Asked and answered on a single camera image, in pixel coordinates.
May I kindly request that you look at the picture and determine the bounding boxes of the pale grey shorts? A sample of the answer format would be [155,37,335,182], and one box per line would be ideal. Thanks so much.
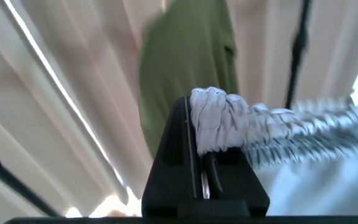
[190,86,358,217]

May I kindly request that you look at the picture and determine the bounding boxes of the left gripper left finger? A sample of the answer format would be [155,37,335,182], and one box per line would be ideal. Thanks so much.
[141,95,204,218]

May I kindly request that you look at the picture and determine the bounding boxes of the green printed shirt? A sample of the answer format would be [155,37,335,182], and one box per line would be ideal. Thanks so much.
[137,0,239,159]

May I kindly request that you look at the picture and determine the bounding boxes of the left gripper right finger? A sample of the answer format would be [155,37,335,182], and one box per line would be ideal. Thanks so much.
[204,147,270,218]

